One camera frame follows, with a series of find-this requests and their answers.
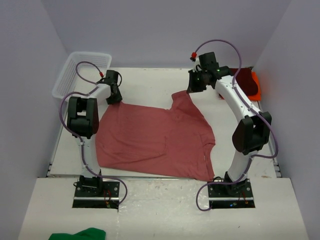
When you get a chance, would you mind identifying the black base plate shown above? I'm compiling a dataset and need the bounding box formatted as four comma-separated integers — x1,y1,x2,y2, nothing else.
207,179,256,209
72,176,120,210

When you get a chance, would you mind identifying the folded dark red shirt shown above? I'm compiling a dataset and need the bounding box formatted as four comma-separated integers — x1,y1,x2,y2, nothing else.
236,68,252,97

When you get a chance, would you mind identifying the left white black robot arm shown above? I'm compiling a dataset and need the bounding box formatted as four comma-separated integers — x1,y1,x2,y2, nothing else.
63,70,123,197

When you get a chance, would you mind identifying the pink t shirt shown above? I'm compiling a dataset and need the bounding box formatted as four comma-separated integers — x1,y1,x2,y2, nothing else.
95,90,216,182

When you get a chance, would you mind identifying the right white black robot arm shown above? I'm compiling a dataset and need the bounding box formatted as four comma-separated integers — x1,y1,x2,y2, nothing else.
186,52,272,197

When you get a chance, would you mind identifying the green cloth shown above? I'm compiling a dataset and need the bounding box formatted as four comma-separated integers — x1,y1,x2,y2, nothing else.
49,227,107,240

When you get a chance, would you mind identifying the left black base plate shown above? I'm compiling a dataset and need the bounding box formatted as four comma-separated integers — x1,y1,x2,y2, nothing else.
72,176,120,210

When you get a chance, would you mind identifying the folded orange shirt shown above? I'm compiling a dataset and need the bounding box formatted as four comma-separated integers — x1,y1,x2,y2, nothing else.
246,71,262,102

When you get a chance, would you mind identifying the white plastic basket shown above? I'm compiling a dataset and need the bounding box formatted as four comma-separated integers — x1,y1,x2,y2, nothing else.
52,51,112,99

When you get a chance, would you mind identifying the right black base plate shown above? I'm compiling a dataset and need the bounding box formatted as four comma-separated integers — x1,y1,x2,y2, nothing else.
207,179,256,209

